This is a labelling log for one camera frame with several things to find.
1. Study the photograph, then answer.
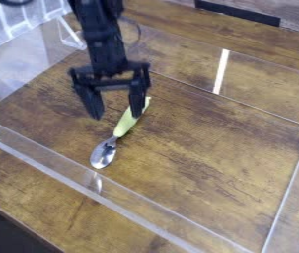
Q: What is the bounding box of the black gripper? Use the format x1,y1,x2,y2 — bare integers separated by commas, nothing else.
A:
68,30,150,120

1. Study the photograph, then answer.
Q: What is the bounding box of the green handled metal spoon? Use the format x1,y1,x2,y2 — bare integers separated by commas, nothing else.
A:
88,95,151,170

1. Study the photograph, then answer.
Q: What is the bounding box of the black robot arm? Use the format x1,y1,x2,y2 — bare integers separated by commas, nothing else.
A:
67,0,150,120

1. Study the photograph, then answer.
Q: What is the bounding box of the black bar on table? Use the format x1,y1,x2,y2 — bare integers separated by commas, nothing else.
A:
194,0,281,27

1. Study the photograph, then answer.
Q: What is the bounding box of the clear acrylic tray enclosure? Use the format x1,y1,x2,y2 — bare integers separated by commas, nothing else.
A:
0,21,299,253

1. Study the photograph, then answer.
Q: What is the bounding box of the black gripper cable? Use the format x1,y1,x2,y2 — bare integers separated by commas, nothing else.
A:
0,0,144,47

